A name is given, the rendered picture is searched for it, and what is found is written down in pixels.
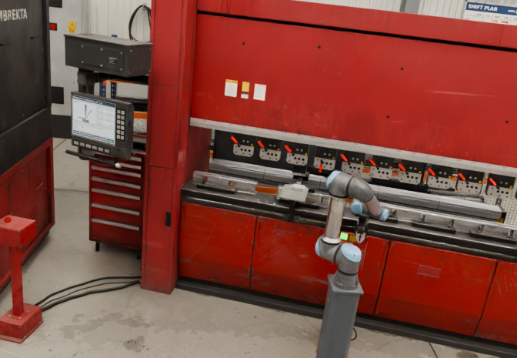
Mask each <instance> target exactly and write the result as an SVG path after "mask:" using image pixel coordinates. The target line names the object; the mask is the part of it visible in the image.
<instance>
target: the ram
mask: <svg viewBox="0 0 517 358"><path fill-rule="evenodd" d="M226 79H228V80H234V81H238V84H237V92H236V97H234V96H228V95H225V83H226ZM242 82H249V91H248V92H243V91H242ZM255 84H261V85H266V92H265V101H262V100H256V99H253V95H254V88H255ZM242 93H245V94H248V98H247V99H245V98H242ZM190 117H191V118H196V119H205V120H210V121H216V122H225V123H230V124H235V125H244V126H250V127H255V128H260V129H269V130H275V131H280V132H289V133H294V134H299V135H304V136H314V137H319V138H324V139H334V140H339V141H344V142H353V143H358V144H363V145H369V146H378V147H383V148H388V149H397V150H403V151H408V152H417V153H422V154H428V155H433V156H442V157H447V158H453V159H462V160H467V161H472V162H481V163H487V164H492V165H497V166H506V167H512V168H517V52H511V51H505V50H498V49H487V48H479V47H473V46H467V45H454V44H448V43H441V42H429V41H422V40H416V39H410V38H397V37H391V36H384V35H372V34H365V33H359V32H347V31H340V30H334V29H326V28H315V27H308V26H301V25H290V24H283V23H276V22H264V21H258V20H251V19H244V18H233V17H226V16H219V15H207V14H197V19H196V32H195V55H194V67H193V79H192V102H191V115H190ZM190 125H193V126H198V127H202V128H208V129H217V130H222V131H227V132H236V133H241V134H246V135H251V136H261V137H266V138H271V139H280V140H285V141H290V142H299V143H305V144H309V145H314V146H324V147H329V148H334V149H343V150H348V151H353V152H362V153H368V154H373V155H377V156H387V157H392V158H397V159H406V160H412V161H416V162H425V163H431V164H436V165H441V166H450V167H455V168H460V169H469V170H475V171H480V172H488V173H494V174H499V175H504V176H513V177H517V173H516V172H506V171H501V170H496V169H487V168H482V167H477V166H467V165H463V164H457V163H452V162H443V161H438V160H432V159H423V158H418V157H413V156H404V155H399V154H394V153H388V152H379V151H374V150H369V149H360V148H355V147H349V146H341V145H335V144H330V143H325V142H316V141H310V140H305V139H296V138H291V137H286V136H277V135H272V134H266V133H261V132H252V131H247V130H241V129H233V128H227V127H222V126H217V125H208V124H203V123H197V122H190Z"/></svg>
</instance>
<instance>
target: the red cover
mask: <svg viewBox="0 0 517 358"><path fill-rule="evenodd" d="M196 10H197V11H203V12H215V13H222V14H228V15H240V16H247V17H253V18H266V19H272V20H279V21H286V22H298V23H305V24H311V25H324V26H330V27H336V28H349V29H355V30H362V31H369V32H381V33H388V34H394V35H407V36H413V37H419V38H432V39H438V40H446V41H452V42H464V43H471V44H477V45H490V46H496V47H504V48H509V49H517V25H508V24H501V23H494V22H480V21H473V20H467V19H460V18H446V17H439V16H433V15H420V14H412V13H405V12H393V11H386V10H378V9H371V8H359V7H352V6H344V5H331V4H324V3H318V2H304V1H297V0H197V9H196Z"/></svg>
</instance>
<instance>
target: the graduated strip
mask: <svg viewBox="0 0 517 358"><path fill-rule="evenodd" d="M190 122H197V123H203V124H208V125H217V126H222V127H227V128H233V129H241V130H247V131H252V132H261V133H266V134H272V135H277V136H286V137H291V138H296V139H305V140H310V141H316V142H325V143H330V144H335V145H341V146H349V147H355V148H360V149H369V150H374V151H379V152H388V153H394V154H399V155H404V156H413V157H418V158H423V159H432V160H438V161H443V162H452V163H457V164H463V165H467V166H477V167H482V168H487V169H496V170H501V171H506V172H516V173H517V168H512V167H506V166H497V165H492V164H487V163H481V162H472V161H467V160H462V159H453V158H447V157H442V156H433V155H428V154H422V153H417V152H408V151H403V150H397V149H388V148H383V147H378V146H369V145H363V144H358V143H353V142H344V141H339V140H334V139H324V138H319V137H314V136H304V135H299V134H294V133H289V132H280V131H275V130H269V129H260V128H255V127H250V126H244V125H235V124H230V123H225V122H216V121H210V120H205V119H196V118H191V117H190Z"/></svg>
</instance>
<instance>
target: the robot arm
mask: <svg viewBox="0 0 517 358"><path fill-rule="evenodd" d="M325 186H326V188H327V189H329V195H330V196H331V198H330V203H329V211H328V216H327V220H326V225H325V234H323V235H322V236H321V237H319V238H318V240H317V243H316V245H315V251H316V254H317V255H318V256H320V257H322V258H323V259H327V260H328V261H331V262H333V263H336V264H338V269H337V271H336V272H335V275H334V276H333V279H332V282H333V284H334V285H335V286H337V287H338V288H339V289H343V290H354V289H357V288H358V286H359V278H358V270H359V263H360V260H361V251H360V249H359V248H358V247H357V246H354V245H352V244H348V243H344V244H343V245H342V244H340V243H341V239H340V237H339V233H340V228H341V224H342V216H343V211H344V207H345V200H346V199H347V198H348V197H350V196H351V197H353V198H356V199H357V201H355V202H354V203H353V204H352V206H351V210H352V212H353V213H354V214H358V215H359V216H360V217H359V218H358V222H357V224H356V226H355V229H354V234H355V238H356V240H357V242H358V243H361V242H362V241H363V240H364V238H365V237H366V236H367V235H368V232H369V229H368V224H369V220H368V219H367V218H369V217H370V216H371V217H374V218H376V219H379V220H382V221H385V220H386V219H387V217H388V215H389V211H388V210H387V209H385V208H382V207H381V205H380V204H379V201H378V200H377V199H376V197H375V196H374V191H373V190H372V188H371V186H370V185H369V184H368V183H367V182H365V181H364V180H363V179H361V178H359V177H357V176H352V175H349V174H347V173H344V172H340V171H334V172H332V173H331V174H330V176H329V177H328V179H327V181H326V185H325ZM367 220H368V221H367ZM360 234H361V238H360V240H359V235H360Z"/></svg>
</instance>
